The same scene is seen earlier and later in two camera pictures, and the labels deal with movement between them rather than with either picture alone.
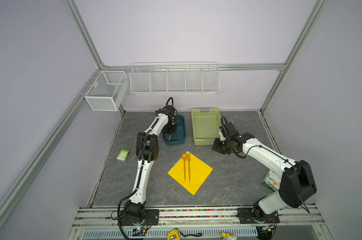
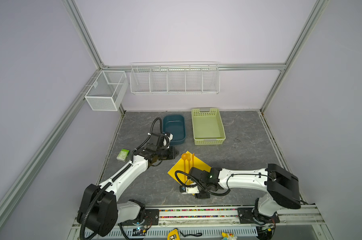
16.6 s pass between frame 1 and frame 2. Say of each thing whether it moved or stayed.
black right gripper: moved
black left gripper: moved
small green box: stayed
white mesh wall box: stayed
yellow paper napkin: stayed
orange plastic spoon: stayed
